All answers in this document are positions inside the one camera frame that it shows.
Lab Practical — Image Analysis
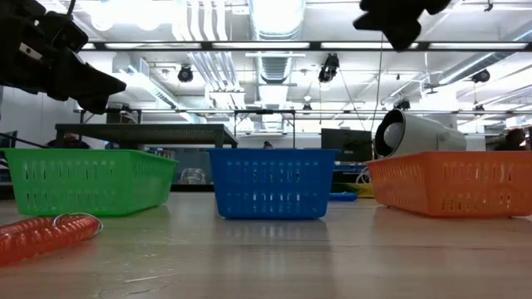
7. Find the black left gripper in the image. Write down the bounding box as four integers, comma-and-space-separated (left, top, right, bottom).
0, 0, 127, 115

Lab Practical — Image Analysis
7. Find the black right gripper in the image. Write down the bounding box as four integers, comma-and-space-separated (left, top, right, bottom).
352, 0, 452, 51

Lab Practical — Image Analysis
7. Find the red spiral wrist coil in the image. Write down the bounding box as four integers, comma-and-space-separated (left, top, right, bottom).
0, 212, 104, 267

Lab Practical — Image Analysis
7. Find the yellow crayon box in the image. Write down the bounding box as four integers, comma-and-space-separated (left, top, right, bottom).
330, 182, 375, 199

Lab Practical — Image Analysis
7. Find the green plastic basket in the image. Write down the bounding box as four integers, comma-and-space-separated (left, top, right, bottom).
0, 148, 180, 218

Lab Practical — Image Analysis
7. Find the black ceiling spotlight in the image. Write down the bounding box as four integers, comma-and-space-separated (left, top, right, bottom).
177, 65, 195, 84
471, 68, 492, 85

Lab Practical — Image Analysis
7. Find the black monitor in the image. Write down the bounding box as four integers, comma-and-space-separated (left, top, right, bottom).
320, 128, 374, 164
0, 130, 19, 150

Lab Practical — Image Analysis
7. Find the white cylindrical projector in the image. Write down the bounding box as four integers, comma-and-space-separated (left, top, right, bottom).
373, 108, 467, 159

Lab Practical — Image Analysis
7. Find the grey bag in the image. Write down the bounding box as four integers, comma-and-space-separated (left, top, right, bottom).
178, 167, 208, 185

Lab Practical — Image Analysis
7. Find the orange plastic basket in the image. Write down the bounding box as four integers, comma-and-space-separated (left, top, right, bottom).
366, 150, 532, 219

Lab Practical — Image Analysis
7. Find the blue plastic basket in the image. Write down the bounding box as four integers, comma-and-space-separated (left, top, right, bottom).
206, 148, 341, 221

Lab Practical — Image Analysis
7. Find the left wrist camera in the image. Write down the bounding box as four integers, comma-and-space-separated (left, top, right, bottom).
39, 8, 90, 54

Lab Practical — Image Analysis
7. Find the black overhead camera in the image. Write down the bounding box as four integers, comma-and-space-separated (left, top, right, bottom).
318, 52, 341, 84

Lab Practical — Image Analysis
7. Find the silver ventilation duct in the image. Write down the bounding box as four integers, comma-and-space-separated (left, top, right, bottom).
248, 0, 308, 84

